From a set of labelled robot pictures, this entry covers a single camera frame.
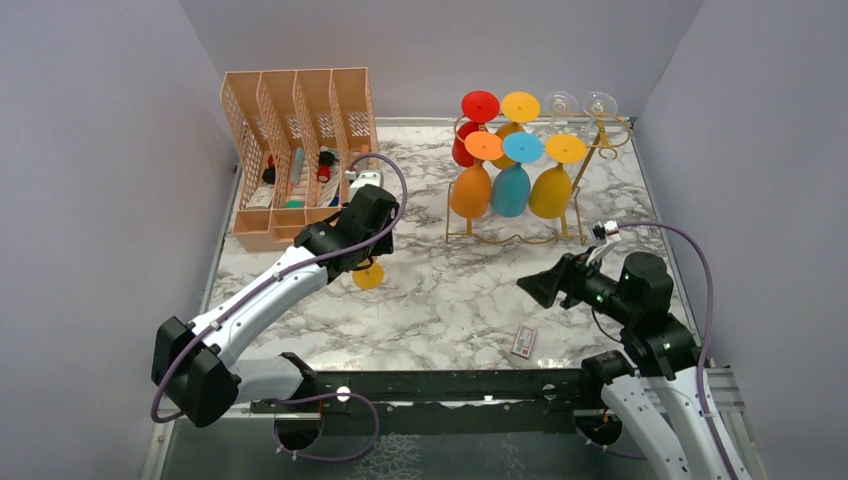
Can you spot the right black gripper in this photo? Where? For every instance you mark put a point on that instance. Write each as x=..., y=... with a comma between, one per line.
x=566, y=276

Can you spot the yellow wine glass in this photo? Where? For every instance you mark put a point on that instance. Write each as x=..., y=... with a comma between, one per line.
x=368, y=275
x=552, y=191
x=518, y=108

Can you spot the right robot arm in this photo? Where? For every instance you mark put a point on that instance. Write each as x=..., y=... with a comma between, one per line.
x=656, y=385

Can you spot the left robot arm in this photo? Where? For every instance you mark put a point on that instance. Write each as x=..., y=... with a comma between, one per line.
x=198, y=367

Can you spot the blue wine glass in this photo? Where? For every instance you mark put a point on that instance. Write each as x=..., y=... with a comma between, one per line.
x=512, y=186

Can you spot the orange wine glass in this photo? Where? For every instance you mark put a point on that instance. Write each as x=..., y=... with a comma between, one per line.
x=471, y=191

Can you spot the clear wine glass right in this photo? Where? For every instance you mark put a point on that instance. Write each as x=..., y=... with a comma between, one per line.
x=595, y=104

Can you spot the clear wine glass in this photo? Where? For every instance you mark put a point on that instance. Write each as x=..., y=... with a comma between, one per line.
x=595, y=104
x=558, y=109

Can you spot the clear wine glass left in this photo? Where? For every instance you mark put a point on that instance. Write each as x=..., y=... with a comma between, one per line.
x=558, y=109

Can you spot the red wine glass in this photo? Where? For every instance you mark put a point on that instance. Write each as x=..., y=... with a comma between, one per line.
x=478, y=108

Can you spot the small red white card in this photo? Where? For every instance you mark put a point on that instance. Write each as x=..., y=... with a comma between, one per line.
x=523, y=343

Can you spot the red black marker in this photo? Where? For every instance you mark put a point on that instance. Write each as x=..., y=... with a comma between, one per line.
x=326, y=161

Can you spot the peach plastic file organizer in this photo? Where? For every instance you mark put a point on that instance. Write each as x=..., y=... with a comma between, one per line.
x=280, y=120

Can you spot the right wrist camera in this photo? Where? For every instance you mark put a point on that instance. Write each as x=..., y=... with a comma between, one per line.
x=606, y=235

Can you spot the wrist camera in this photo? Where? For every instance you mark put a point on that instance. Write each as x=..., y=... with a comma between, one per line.
x=606, y=235
x=358, y=179

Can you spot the gold wire glass rack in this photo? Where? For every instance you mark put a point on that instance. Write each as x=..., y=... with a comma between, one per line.
x=538, y=173

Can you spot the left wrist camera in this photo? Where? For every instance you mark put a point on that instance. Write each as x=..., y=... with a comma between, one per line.
x=358, y=179

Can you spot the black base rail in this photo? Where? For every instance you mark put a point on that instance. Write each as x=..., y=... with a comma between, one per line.
x=425, y=402

